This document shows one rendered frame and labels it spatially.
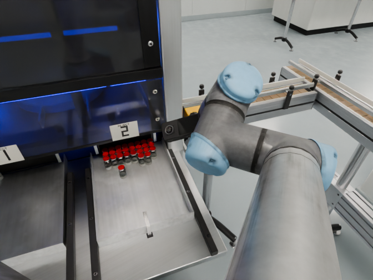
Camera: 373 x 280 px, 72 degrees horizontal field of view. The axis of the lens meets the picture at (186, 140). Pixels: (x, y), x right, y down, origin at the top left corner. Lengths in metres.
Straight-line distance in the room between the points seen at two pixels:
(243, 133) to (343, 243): 1.63
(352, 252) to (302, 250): 1.78
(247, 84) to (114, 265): 0.53
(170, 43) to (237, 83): 0.34
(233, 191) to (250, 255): 1.79
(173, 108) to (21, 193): 0.54
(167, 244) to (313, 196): 0.52
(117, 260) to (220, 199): 1.29
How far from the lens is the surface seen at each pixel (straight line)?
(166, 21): 0.71
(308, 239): 0.20
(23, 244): 0.83
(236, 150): 0.40
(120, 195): 0.83
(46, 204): 0.89
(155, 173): 0.87
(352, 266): 1.92
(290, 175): 0.28
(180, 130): 0.60
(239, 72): 0.44
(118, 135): 0.84
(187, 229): 0.74
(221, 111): 0.42
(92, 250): 0.73
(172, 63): 0.75
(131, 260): 0.72
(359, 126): 1.23
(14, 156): 0.88
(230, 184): 2.01
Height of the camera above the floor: 1.52
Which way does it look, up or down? 40 degrees down
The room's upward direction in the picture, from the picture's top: straight up
